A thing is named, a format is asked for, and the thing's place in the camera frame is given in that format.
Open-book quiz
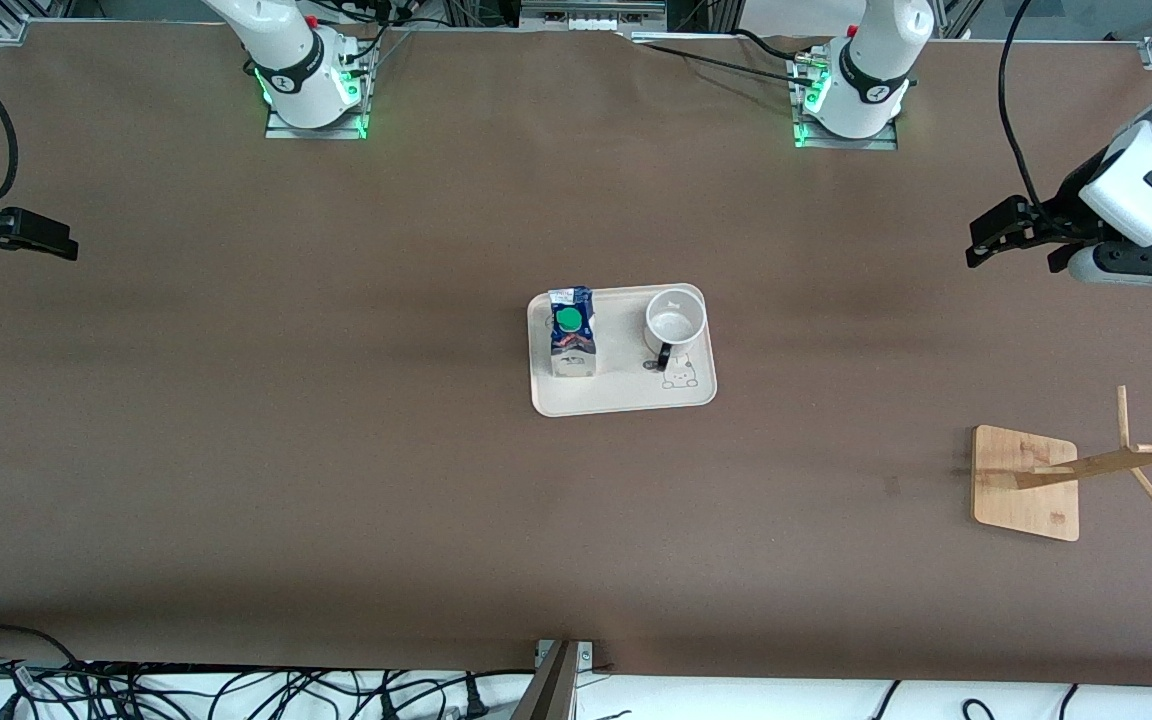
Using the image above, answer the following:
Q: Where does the black cable to arm base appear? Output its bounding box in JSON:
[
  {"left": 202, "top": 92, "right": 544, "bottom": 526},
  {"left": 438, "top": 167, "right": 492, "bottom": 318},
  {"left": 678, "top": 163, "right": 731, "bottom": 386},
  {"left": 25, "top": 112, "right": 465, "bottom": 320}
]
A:
[{"left": 636, "top": 28, "right": 829, "bottom": 89}]

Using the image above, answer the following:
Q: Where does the cream rabbit print tray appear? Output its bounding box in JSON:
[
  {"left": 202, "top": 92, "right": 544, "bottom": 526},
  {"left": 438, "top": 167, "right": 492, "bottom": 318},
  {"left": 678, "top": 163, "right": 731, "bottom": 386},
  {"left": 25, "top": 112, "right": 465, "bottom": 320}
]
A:
[{"left": 526, "top": 283, "right": 718, "bottom": 418}]

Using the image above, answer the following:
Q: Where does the blue white milk carton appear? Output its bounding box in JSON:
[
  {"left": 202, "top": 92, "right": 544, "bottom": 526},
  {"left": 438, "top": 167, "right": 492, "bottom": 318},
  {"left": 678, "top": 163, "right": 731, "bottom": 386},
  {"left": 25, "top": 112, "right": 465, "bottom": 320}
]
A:
[{"left": 548, "top": 286, "right": 598, "bottom": 379}]

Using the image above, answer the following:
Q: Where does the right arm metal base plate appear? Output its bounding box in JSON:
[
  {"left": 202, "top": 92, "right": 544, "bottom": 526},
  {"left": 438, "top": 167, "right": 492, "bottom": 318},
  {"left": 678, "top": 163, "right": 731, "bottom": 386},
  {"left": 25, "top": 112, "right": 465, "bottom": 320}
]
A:
[{"left": 264, "top": 58, "right": 370, "bottom": 140}]

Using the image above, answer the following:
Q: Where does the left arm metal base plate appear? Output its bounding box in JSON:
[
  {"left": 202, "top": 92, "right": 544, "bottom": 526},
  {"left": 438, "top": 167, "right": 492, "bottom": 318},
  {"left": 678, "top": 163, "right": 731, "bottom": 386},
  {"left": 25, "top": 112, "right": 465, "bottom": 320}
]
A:
[{"left": 791, "top": 55, "right": 900, "bottom": 152}]

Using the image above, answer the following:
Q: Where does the tangled black cable bundle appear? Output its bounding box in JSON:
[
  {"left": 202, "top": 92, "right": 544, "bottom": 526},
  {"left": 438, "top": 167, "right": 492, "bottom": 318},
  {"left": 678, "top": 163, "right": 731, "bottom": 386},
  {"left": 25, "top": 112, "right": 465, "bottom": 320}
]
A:
[{"left": 0, "top": 624, "right": 537, "bottom": 720}]

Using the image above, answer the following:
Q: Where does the wooden cup rack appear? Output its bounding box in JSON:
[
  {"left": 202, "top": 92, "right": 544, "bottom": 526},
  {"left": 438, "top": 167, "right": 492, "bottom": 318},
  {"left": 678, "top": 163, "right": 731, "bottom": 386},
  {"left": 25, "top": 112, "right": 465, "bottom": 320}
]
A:
[{"left": 971, "top": 385, "right": 1152, "bottom": 543}]

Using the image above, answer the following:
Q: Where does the metal camera post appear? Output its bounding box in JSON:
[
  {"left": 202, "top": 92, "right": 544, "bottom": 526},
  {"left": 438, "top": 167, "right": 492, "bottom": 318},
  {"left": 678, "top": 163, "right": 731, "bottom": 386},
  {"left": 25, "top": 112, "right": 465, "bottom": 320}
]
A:
[{"left": 511, "top": 639, "right": 595, "bottom": 720}]

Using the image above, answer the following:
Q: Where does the white mug black handle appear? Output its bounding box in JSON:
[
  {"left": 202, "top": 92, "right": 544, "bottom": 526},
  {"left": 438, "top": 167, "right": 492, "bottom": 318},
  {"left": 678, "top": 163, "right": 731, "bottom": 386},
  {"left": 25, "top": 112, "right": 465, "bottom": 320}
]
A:
[{"left": 644, "top": 289, "right": 708, "bottom": 372}]

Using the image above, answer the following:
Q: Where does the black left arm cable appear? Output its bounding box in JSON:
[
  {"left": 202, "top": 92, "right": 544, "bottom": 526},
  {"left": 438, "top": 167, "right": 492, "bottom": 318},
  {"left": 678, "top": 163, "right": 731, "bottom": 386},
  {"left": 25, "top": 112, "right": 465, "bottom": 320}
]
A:
[{"left": 997, "top": 0, "right": 1049, "bottom": 216}]

